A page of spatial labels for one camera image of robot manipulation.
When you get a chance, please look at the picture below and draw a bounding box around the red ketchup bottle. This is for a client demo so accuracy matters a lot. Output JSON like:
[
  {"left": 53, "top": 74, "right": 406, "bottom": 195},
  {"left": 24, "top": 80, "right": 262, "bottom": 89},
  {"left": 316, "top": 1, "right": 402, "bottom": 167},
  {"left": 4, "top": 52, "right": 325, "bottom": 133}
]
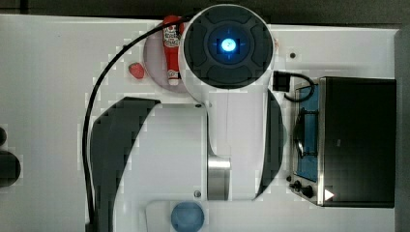
[{"left": 162, "top": 15, "right": 184, "bottom": 86}]

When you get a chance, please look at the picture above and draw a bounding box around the red toy strawberry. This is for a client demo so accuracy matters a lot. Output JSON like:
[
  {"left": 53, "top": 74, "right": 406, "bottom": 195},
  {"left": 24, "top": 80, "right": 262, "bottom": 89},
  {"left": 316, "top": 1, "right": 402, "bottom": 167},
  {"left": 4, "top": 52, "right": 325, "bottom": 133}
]
[{"left": 129, "top": 63, "right": 145, "bottom": 79}]

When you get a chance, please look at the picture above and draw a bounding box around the black toaster oven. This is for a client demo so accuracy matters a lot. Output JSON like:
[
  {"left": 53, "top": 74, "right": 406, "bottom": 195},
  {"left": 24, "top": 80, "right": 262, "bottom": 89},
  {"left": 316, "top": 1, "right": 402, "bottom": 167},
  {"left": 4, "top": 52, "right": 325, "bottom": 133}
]
[{"left": 287, "top": 76, "right": 396, "bottom": 208}]

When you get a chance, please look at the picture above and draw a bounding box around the grey round plate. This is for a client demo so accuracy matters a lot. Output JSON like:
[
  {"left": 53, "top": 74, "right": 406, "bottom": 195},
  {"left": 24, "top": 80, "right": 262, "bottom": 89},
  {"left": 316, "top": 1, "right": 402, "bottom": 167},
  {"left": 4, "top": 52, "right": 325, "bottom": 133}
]
[{"left": 143, "top": 29, "right": 187, "bottom": 93}]

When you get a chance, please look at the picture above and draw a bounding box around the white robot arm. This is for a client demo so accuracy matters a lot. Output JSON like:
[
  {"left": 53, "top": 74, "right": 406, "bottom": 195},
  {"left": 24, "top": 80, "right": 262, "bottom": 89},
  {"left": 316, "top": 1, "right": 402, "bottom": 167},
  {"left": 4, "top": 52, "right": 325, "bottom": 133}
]
[{"left": 90, "top": 4, "right": 283, "bottom": 232}]

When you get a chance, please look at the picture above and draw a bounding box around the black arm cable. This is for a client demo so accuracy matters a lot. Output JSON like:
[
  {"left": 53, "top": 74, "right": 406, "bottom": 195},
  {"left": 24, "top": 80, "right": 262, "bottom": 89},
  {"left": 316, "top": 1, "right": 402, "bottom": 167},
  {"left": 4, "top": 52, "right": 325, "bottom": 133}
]
[{"left": 81, "top": 13, "right": 197, "bottom": 232}]

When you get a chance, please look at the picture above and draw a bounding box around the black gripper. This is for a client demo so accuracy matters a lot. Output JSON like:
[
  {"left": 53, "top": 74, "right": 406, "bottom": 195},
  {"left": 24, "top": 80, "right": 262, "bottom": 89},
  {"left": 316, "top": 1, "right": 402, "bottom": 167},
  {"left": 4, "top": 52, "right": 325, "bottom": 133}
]
[{"left": 273, "top": 71, "right": 291, "bottom": 92}]

